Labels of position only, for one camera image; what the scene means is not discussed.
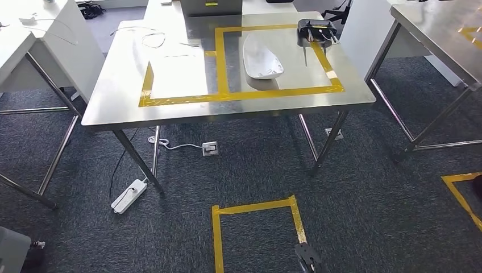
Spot black router with antennas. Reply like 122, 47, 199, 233
296, 19, 340, 68

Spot yellow tape on workbench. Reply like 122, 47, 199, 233
138, 23, 346, 109

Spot stainless steel workbench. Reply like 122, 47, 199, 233
81, 0, 377, 195

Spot grey box yellow sticker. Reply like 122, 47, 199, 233
179, 0, 244, 18

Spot white plastic mirror housing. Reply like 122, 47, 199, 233
242, 32, 285, 81

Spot floor socket box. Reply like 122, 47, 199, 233
201, 141, 219, 158
324, 127, 344, 141

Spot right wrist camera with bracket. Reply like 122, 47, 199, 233
294, 242, 323, 273

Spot steel leg table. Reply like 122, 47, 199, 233
0, 22, 82, 210
364, 0, 482, 163

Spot white plug cable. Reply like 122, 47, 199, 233
147, 135, 204, 151

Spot white power strip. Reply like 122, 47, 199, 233
110, 178, 148, 215

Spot yellow tape on table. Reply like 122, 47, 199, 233
457, 26, 482, 51

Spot white desk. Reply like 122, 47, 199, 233
0, 0, 107, 103
339, 0, 464, 88

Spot grey equipment box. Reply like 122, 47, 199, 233
0, 226, 47, 273

